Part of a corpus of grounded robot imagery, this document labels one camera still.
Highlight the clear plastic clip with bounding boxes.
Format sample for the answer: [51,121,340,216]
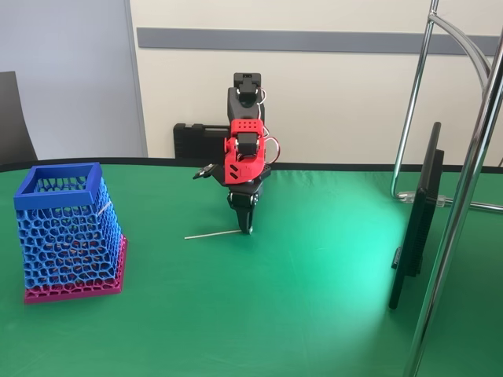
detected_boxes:
[396,190,450,208]

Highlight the chrome tube stand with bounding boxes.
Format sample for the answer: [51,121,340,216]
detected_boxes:
[390,0,503,377]

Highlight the green cloth with black edge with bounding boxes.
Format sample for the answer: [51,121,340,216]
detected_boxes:
[0,156,503,377]

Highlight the blue and magenta mesh basket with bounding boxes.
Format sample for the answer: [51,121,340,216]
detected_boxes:
[13,162,129,306]

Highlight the black plastic tool case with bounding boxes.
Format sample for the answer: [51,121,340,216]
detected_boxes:
[173,123,231,160]

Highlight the grey wall rail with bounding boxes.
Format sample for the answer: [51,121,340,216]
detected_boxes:
[136,27,501,56]

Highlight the red white wrist cable loop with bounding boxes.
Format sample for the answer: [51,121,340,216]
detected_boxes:
[261,134,284,166]

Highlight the black monitor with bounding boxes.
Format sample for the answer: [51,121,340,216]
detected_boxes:
[388,121,446,311]

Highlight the thin white stick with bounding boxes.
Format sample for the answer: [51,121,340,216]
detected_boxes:
[184,230,240,240]

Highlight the small black gripper camera mount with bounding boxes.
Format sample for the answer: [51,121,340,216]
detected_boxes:
[192,163,222,181]

